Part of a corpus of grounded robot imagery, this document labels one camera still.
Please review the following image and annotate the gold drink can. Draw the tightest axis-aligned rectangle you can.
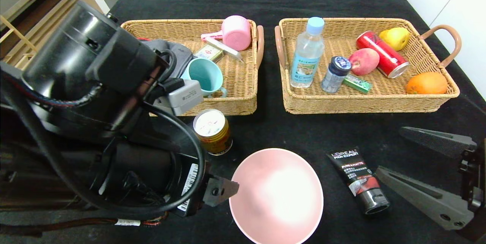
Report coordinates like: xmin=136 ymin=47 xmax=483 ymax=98
xmin=193 ymin=109 xmax=233 ymax=156

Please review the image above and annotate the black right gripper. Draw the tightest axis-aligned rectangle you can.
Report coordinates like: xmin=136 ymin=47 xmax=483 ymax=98
xmin=374 ymin=126 xmax=486 ymax=231

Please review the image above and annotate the pink measuring cup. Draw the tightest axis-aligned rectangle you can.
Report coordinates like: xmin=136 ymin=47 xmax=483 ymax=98
xmin=201 ymin=16 xmax=252 ymax=52

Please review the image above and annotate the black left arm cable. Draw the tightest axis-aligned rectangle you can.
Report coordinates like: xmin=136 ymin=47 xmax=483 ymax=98
xmin=80 ymin=104 xmax=207 ymax=220

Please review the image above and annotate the green gum pack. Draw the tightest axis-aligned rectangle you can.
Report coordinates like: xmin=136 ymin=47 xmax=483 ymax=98
xmin=344 ymin=74 xmax=372 ymax=94

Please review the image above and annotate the teal mug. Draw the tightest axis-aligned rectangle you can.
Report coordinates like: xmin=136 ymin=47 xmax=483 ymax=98
xmin=181 ymin=58 xmax=228 ymax=98

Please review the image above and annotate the clear water bottle blue cap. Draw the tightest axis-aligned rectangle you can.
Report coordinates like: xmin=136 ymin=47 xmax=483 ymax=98
xmin=290 ymin=17 xmax=325 ymax=88

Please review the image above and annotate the small green tin box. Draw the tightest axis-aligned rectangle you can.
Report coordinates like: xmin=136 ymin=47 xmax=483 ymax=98
xmin=194 ymin=45 xmax=224 ymax=63

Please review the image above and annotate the silver tube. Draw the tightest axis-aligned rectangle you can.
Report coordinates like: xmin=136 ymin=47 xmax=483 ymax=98
xmin=205 ymin=38 xmax=245 ymax=63

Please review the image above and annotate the red apple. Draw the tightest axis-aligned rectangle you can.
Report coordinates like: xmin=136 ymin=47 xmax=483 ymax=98
xmin=349 ymin=48 xmax=380 ymax=76

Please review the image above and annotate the grey towel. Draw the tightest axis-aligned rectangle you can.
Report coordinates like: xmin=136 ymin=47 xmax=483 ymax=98
xmin=142 ymin=39 xmax=194 ymax=79

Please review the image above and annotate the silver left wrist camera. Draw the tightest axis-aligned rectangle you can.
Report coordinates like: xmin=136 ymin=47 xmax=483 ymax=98
xmin=154 ymin=79 xmax=204 ymax=116

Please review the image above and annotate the pink bowl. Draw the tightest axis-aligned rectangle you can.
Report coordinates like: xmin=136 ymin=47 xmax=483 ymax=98
xmin=229 ymin=148 xmax=324 ymax=244

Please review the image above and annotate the yellow pear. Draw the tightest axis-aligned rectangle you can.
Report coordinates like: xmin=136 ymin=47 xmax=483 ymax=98
xmin=379 ymin=28 xmax=410 ymax=52

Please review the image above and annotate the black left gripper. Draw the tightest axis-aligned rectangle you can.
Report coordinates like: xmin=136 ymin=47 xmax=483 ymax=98
xmin=170 ymin=153 xmax=240 ymax=217

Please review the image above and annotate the red soda can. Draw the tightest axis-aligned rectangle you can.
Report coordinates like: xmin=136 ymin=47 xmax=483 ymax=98
xmin=356 ymin=31 xmax=410 ymax=79

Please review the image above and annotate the black face wash tube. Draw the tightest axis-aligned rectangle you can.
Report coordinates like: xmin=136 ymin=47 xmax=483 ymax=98
xmin=326 ymin=146 xmax=390 ymax=215

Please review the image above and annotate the orange fruit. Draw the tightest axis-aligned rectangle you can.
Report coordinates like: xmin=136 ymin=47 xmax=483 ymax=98
xmin=406 ymin=72 xmax=448 ymax=95

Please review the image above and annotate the light wooden rack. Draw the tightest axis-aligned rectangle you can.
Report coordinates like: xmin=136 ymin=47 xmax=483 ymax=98
xmin=0 ymin=14 xmax=38 ymax=66

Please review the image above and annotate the wicker basket with brown handles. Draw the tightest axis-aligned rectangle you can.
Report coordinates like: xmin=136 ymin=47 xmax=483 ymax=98
xmin=274 ymin=18 xmax=462 ymax=115
xmin=121 ymin=19 xmax=265 ymax=117

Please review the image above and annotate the small bottle dark blue cap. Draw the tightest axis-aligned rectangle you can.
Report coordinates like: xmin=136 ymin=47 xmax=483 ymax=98
xmin=321 ymin=56 xmax=352 ymax=94

